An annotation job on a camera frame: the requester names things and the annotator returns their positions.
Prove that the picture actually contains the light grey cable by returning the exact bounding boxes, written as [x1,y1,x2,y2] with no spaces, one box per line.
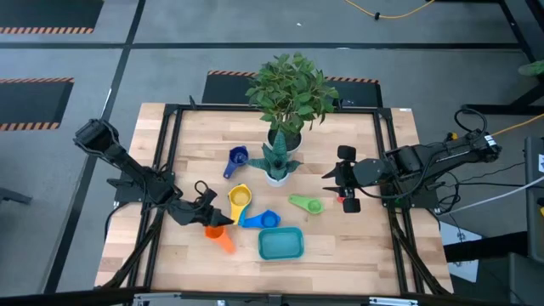
[437,175,544,216]

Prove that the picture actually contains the green snake plant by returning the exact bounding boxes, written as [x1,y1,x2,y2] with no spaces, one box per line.
[246,130,303,182]

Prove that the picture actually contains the blue measuring cup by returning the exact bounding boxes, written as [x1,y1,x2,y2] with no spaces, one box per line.
[240,209,282,230]

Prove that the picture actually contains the large white plant pot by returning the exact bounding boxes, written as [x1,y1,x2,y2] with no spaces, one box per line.
[266,127,303,156]

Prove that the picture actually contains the black floor cable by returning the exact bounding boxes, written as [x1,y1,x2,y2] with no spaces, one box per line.
[424,161,544,216]

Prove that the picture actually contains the yellow measuring cup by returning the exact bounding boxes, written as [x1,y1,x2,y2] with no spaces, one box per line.
[227,183,253,225]

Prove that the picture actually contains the orange measuring cup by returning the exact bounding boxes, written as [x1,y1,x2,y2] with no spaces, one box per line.
[204,224,237,255]

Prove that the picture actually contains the green plant leaves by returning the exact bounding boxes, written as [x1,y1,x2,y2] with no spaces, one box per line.
[518,59,544,78]

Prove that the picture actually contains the yellow cable with black knob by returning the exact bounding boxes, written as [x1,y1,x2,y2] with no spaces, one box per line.
[343,0,437,20]

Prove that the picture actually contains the black aluminium table frame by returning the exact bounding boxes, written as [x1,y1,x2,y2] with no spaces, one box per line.
[95,95,454,298]

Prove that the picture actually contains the black hazard-striped floor mat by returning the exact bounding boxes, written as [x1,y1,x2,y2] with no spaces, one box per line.
[0,0,105,36]
[201,70,384,109]
[0,76,76,133]

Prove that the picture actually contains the silver metal bracket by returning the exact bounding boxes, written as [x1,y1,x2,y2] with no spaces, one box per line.
[368,296,420,306]

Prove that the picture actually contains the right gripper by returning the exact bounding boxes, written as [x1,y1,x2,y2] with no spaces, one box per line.
[320,144,362,214]

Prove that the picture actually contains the green measuring cup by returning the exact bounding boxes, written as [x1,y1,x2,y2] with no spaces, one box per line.
[287,194,326,215]

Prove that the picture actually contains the purple measuring cup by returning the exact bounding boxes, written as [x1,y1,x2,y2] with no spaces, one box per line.
[223,145,251,180]

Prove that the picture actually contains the leafy green tree plant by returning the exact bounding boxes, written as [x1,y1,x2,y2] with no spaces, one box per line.
[245,51,341,137]

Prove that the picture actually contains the dark grey cabinet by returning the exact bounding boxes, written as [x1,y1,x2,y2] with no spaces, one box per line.
[524,135,544,264]

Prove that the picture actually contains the black desk foot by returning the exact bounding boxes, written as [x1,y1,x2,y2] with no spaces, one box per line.
[461,82,544,116]

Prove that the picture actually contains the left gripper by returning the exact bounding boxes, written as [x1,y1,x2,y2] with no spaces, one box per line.
[168,186,235,228]

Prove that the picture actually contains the teal plastic basket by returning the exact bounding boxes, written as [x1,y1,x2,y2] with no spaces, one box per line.
[258,226,305,261]

